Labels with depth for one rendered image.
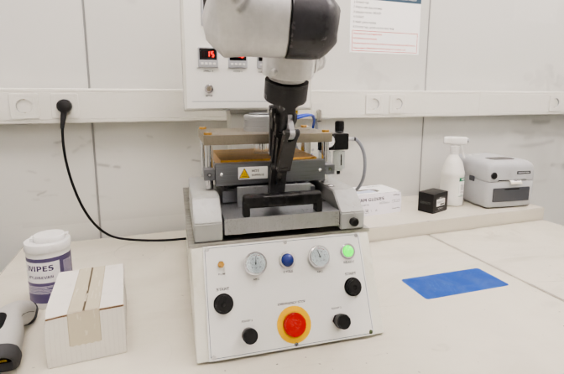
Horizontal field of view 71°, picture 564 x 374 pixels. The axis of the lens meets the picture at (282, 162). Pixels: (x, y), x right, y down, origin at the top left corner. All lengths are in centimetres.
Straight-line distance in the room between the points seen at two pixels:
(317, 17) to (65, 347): 64
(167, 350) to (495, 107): 153
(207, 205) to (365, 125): 93
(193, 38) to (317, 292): 64
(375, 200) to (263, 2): 95
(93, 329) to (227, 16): 54
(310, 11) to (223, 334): 52
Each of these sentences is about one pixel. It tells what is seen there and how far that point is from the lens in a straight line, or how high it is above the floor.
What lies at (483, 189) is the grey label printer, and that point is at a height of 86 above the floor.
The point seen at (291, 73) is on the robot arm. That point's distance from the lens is 64.
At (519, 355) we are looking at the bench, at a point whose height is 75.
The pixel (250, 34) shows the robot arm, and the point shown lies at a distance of 53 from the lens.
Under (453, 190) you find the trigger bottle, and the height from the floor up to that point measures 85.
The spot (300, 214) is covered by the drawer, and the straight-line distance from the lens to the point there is 75.
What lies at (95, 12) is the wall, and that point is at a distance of 135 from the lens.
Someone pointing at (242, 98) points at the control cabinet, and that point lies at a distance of 102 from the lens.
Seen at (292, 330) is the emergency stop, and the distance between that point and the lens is 74.
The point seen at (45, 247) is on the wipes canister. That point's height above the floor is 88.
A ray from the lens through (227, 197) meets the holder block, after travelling 83.
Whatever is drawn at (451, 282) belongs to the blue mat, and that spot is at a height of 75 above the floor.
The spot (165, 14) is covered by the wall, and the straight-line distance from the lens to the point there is 135.
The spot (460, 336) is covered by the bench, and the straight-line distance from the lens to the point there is 86.
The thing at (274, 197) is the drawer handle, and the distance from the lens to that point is 72.
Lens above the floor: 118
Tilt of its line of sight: 9 degrees down
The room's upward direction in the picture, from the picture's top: straight up
